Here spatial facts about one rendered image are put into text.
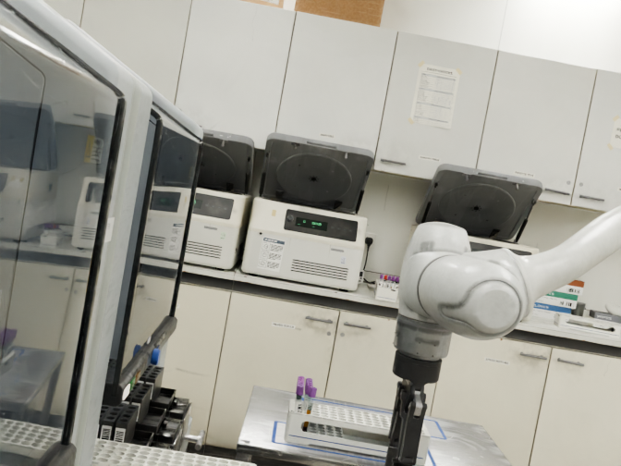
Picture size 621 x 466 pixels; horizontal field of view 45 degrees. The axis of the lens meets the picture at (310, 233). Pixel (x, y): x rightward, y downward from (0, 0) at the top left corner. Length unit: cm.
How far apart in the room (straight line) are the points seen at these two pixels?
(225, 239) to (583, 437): 195
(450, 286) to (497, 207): 298
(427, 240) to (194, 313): 248
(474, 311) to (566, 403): 291
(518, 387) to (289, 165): 154
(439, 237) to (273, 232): 238
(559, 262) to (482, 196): 282
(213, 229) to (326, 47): 108
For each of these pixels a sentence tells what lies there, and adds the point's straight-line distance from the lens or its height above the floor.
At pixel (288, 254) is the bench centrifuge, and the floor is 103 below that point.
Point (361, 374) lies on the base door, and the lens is 362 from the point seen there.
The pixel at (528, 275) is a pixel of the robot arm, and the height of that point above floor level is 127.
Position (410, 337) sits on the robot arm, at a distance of 119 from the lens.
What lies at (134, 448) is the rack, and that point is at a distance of 134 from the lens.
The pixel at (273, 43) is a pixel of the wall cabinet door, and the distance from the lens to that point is 385.
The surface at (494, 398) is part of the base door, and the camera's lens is 377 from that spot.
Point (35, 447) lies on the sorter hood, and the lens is 82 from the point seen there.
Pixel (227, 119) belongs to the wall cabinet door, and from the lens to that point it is 381.
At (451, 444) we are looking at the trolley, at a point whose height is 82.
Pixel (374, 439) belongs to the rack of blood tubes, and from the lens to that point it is 172.
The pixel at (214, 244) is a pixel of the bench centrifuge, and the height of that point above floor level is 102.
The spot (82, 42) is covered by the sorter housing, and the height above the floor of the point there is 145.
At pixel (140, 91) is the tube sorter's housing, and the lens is 105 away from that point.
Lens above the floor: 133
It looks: 3 degrees down
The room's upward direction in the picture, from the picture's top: 10 degrees clockwise
